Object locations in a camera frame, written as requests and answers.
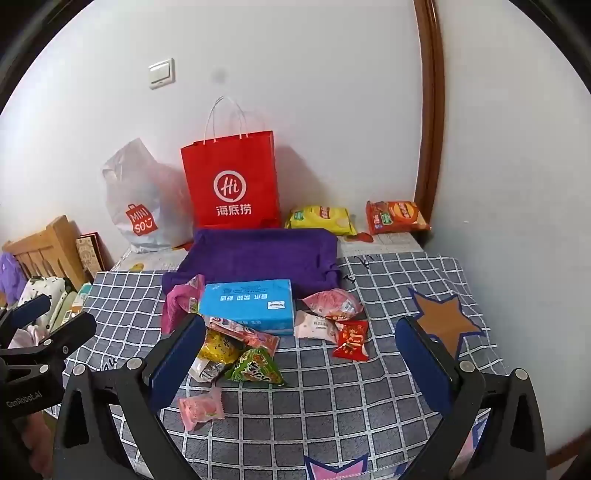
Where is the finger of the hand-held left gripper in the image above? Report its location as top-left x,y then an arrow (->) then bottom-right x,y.
28,314 -> 97,365
4,295 -> 51,330

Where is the green and white packet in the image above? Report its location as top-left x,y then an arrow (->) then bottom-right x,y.
48,282 -> 95,330

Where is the grey checked bedsheet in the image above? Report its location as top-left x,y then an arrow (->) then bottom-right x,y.
60,253 -> 509,480

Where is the wooden door frame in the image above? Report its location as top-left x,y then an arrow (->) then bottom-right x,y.
412,0 -> 446,227

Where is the small pink snack packet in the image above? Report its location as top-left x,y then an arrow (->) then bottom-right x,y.
178,387 -> 225,432

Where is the white plastic shopping bag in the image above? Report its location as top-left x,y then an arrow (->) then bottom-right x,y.
102,137 -> 195,254

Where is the yellow chips bag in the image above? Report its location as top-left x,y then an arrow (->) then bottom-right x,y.
284,204 -> 358,236

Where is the white patterned cloth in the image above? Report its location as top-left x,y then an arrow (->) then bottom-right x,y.
16,276 -> 77,333

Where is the wooden headboard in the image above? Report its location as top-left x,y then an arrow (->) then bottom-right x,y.
2,215 -> 88,296

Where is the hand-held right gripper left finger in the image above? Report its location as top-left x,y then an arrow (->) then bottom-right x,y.
52,314 -> 208,480

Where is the orange chips bag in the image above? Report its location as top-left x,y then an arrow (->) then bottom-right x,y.
366,200 -> 431,235

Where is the yellow snack packet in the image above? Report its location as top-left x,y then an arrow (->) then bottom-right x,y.
198,330 -> 245,367

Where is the blue tissue pack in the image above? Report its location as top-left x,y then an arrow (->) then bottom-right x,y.
198,278 -> 296,336

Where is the long red snack packet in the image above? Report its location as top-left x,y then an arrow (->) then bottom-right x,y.
203,315 -> 281,356

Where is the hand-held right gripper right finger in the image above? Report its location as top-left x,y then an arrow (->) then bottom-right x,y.
394,316 -> 548,480

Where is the person's left hand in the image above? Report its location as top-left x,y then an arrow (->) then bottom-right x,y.
21,408 -> 54,480

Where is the small red snack packet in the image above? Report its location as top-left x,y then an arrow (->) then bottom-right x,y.
332,320 -> 370,361

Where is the white and pink snack packet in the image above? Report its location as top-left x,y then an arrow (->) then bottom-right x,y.
294,310 -> 340,343

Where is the pink clear snack bag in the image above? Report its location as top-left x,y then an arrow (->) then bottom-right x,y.
302,288 -> 363,320

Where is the white light switch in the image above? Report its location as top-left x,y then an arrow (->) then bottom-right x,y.
148,58 -> 176,90

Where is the red paper bag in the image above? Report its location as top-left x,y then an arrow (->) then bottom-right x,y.
180,96 -> 282,230

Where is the purple cloth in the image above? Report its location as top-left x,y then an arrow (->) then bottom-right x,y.
0,253 -> 27,305

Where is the purple towel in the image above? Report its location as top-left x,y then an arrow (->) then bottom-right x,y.
161,227 -> 343,301

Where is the magenta snack packet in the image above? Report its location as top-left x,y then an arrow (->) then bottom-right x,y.
160,274 -> 206,334

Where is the brown patterned box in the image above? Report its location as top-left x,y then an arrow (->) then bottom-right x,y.
75,232 -> 114,280

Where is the green snack packet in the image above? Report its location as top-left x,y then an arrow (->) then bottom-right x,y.
224,346 -> 286,386

